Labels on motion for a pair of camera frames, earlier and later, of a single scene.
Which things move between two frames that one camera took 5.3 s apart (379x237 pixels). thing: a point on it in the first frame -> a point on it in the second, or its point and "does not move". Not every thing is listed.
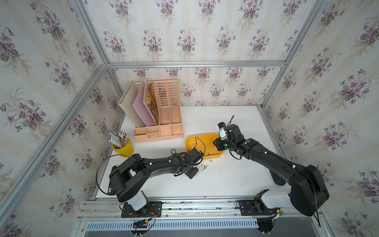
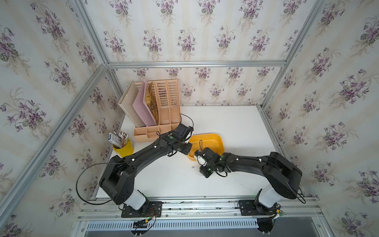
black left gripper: x=195 y=173 -> x=189 y=145
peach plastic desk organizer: x=169 y=107 does not move
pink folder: x=139 y=106 does not move
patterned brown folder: x=151 y=100 does not move
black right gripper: x=217 y=144 -> x=205 y=175
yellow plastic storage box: x=204 y=142 does not move
